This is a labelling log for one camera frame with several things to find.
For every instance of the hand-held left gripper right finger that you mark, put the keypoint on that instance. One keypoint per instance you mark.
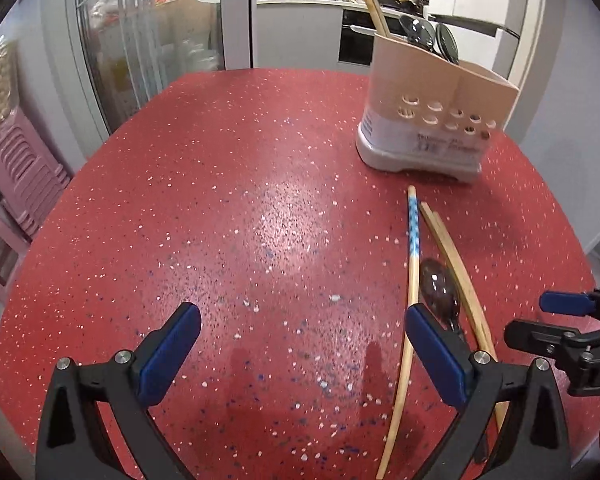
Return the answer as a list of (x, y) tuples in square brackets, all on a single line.
[(435, 347)]

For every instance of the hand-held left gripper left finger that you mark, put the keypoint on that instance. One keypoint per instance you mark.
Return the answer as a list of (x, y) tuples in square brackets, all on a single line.
[(172, 347)]

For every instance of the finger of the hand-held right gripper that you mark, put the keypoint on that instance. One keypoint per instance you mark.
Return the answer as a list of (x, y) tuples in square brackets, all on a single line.
[(545, 336), (567, 302)]

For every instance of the beige plastic cutlery holder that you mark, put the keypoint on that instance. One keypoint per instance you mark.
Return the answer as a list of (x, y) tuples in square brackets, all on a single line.
[(430, 85)]

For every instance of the pink plastic stool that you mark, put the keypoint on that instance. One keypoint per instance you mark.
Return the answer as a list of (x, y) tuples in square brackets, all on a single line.
[(0, 255)]

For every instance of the stack of pink plastic stools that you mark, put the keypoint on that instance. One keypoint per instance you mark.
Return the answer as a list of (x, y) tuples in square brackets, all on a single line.
[(22, 170)]

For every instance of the grey open cabinet door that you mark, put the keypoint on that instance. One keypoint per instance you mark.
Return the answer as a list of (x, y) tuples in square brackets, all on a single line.
[(472, 24)]

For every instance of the glass sliding door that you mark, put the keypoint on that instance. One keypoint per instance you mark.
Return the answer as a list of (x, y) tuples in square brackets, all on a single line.
[(155, 45)]

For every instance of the black built-in oven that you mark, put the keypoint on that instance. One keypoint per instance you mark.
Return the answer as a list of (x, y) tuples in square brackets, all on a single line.
[(357, 37)]

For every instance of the dark wok with utensils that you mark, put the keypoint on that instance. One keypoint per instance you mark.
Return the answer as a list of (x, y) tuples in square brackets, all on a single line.
[(397, 0)]

